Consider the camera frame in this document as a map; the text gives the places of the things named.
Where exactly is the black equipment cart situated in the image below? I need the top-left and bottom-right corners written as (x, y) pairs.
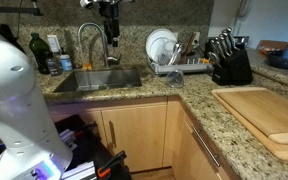
top-left (53, 114), bottom-right (132, 180)

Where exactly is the steel gooseneck tap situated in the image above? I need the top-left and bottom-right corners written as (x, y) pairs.
top-left (77, 22), bottom-right (120, 69)

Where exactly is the orange and black clamp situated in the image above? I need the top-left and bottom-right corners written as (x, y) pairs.
top-left (96, 150), bottom-right (128, 180)

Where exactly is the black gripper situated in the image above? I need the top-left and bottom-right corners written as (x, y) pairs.
top-left (98, 1), bottom-right (121, 48)

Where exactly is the black knife block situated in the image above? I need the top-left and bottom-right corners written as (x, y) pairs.
top-left (211, 48), bottom-right (255, 87)

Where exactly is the small white plate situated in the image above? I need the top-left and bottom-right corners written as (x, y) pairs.
top-left (149, 35), bottom-right (177, 65)

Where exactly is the white jar with blue label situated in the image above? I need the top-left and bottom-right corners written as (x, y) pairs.
top-left (59, 54), bottom-right (74, 72)

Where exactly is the small dark soap bottle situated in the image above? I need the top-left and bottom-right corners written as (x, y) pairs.
top-left (45, 50), bottom-right (64, 78)

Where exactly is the grey dish rack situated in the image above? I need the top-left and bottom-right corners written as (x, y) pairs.
top-left (147, 54), bottom-right (215, 76)

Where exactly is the clear drinking glass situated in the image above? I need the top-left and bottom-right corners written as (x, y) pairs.
top-left (165, 68), bottom-right (185, 89)

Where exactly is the steel handled knife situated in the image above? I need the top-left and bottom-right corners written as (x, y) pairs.
top-left (216, 33), bottom-right (231, 57)
top-left (210, 38), bottom-right (224, 60)
top-left (221, 30), bottom-right (235, 53)
top-left (207, 51), bottom-right (221, 67)
top-left (225, 26), bottom-right (239, 51)

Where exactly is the brown cardboard box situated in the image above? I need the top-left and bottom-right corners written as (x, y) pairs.
top-left (256, 39), bottom-right (286, 52)

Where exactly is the wooden cabinet door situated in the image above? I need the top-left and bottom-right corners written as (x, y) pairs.
top-left (100, 102), bottom-right (169, 173)

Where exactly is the stainless steel sink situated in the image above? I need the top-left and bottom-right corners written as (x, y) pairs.
top-left (52, 67), bottom-right (143, 94)

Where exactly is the dark green glass bottle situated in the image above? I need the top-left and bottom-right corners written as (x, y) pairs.
top-left (28, 32), bottom-right (51, 75)

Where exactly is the thin wooden cutting board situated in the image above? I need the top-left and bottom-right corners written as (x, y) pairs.
top-left (216, 88), bottom-right (288, 145)

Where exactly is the aluminium frame bar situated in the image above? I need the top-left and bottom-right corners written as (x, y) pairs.
top-left (60, 161), bottom-right (98, 180)

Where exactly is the steel bar drawer handle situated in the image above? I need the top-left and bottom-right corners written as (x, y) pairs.
top-left (190, 124), bottom-right (221, 169)

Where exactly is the vertical cabinet door handle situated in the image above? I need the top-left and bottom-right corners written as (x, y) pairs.
top-left (108, 119), bottom-right (118, 150)

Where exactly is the wooden utensil in rack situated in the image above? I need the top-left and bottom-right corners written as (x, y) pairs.
top-left (179, 31), bottom-right (197, 65)

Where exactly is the black overhead beam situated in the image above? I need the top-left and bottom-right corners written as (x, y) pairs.
top-left (0, 5), bottom-right (44, 17)

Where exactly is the large wooden cutting board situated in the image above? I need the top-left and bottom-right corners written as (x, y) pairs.
top-left (211, 86), bottom-right (288, 164)

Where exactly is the steel spoon in rack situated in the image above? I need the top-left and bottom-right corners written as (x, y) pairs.
top-left (168, 42), bottom-right (186, 66)

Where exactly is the orange sponge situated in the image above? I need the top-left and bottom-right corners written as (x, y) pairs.
top-left (81, 62), bottom-right (94, 71)

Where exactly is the white tube with label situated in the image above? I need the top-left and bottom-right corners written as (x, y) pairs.
top-left (46, 34), bottom-right (62, 55)

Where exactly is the large white plate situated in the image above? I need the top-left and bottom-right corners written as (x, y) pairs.
top-left (145, 28), bottom-right (178, 64)

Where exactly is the white wall outlet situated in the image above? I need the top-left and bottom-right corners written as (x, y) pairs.
top-left (192, 31), bottom-right (201, 45)

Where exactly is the wooden drawer cabinet front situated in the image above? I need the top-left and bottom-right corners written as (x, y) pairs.
top-left (171, 99), bottom-right (233, 180)

